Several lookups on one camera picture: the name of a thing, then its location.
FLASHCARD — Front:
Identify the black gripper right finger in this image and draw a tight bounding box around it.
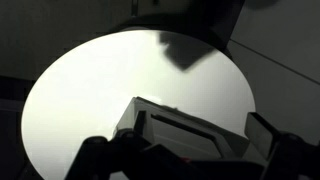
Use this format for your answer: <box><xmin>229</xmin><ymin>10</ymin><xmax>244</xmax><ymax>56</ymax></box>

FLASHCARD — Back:
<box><xmin>244</xmin><ymin>111</ymin><xmax>320</xmax><ymax>180</ymax></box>

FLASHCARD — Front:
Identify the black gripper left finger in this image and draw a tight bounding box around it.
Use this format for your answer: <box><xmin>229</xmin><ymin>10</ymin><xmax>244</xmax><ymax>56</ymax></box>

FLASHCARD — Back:
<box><xmin>64</xmin><ymin>130</ymin><xmax>154</xmax><ymax>180</ymax></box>

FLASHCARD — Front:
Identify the grey toy oven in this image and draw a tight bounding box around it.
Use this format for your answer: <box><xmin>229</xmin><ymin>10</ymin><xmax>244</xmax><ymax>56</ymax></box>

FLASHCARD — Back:
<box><xmin>112</xmin><ymin>96</ymin><xmax>268</xmax><ymax>168</ymax></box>

